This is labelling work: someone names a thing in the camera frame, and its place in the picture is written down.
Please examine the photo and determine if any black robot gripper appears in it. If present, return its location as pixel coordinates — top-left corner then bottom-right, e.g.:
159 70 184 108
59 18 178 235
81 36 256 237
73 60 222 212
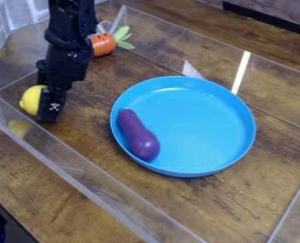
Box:
36 45 93 122

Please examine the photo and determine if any yellow toy lemon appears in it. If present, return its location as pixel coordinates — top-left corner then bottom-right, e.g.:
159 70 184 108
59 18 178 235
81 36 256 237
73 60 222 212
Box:
19 84 45 116

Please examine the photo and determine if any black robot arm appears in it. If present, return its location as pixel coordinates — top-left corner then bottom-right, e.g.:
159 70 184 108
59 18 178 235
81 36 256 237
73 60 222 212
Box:
36 0 97 122

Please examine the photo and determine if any blue round plastic tray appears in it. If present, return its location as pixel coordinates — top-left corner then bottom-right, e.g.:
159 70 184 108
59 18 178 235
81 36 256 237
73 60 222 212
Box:
109 76 256 178

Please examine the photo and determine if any orange toy carrot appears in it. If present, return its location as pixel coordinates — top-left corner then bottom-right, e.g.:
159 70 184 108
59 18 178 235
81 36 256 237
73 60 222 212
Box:
88 26 135 57

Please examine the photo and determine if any white grid curtain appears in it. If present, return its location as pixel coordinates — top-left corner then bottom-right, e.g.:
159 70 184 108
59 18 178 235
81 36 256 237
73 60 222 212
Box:
0 0 48 48

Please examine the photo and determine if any purple toy eggplant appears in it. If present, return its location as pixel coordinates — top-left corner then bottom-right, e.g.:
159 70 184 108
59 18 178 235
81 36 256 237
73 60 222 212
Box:
116 109 160 161

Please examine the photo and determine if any clear acrylic enclosure wall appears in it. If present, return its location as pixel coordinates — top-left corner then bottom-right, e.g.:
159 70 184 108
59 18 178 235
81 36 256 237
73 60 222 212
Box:
0 0 300 243

